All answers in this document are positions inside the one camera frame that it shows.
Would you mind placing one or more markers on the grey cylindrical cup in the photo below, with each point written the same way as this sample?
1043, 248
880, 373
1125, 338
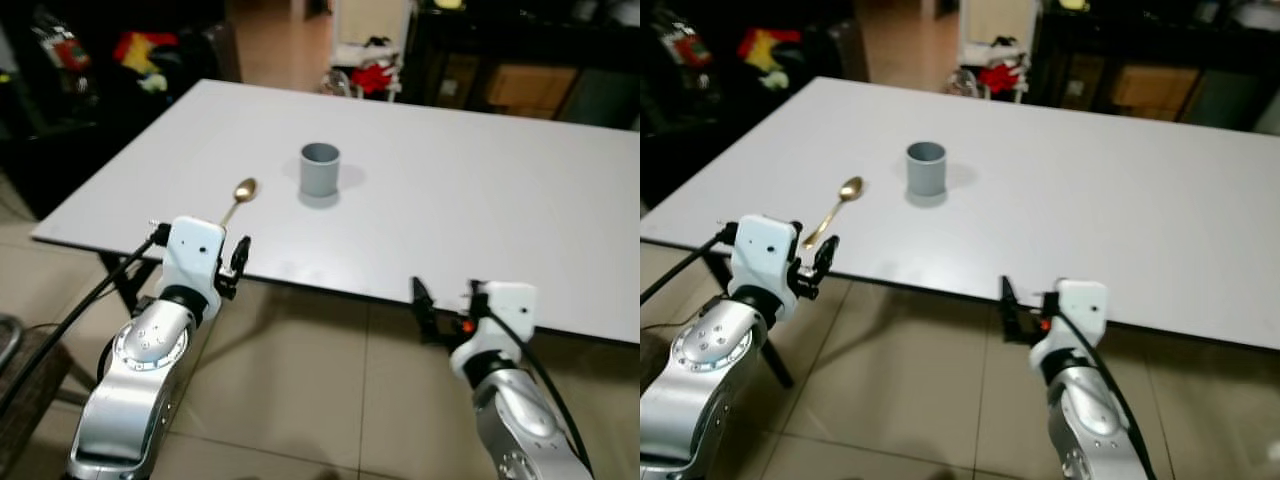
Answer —
926, 170
320, 172

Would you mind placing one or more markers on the brown cardboard box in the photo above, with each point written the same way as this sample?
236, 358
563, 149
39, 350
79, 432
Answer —
530, 88
1155, 88

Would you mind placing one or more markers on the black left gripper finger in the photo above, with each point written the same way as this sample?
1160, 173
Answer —
826, 253
241, 254

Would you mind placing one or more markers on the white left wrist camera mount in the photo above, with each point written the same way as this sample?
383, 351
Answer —
193, 250
762, 250

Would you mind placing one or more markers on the red and yellow toy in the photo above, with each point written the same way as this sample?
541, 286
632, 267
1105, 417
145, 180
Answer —
143, 50
768, 46

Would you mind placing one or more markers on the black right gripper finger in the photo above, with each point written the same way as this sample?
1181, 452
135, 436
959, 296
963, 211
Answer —
1009, 298
422, 300

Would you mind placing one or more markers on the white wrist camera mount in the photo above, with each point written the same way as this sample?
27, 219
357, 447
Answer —
510, 310
193, 250
1085, 305
762, 250

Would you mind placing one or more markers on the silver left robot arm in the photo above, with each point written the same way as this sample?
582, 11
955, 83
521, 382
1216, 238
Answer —
700, 362
145, 352

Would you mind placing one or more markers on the red and white package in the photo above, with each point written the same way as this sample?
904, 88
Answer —
686, 45
62, 45

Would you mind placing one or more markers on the white cabinet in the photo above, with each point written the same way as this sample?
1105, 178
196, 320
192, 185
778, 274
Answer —
995, 25
365, 28

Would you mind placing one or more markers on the gold metal spoon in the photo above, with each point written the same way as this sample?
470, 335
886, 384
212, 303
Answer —
851, 188
244, 190

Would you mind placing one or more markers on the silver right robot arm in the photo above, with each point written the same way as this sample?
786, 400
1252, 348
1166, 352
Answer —
1088, 420
522, 420

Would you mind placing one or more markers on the brown wooden stool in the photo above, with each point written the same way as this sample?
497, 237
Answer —
28, 392

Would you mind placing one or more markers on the red crumpled cloth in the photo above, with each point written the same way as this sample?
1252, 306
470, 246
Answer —
1000, 76
374, 77

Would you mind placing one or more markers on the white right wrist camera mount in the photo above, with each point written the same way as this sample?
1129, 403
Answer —
510, 310
1085, 305

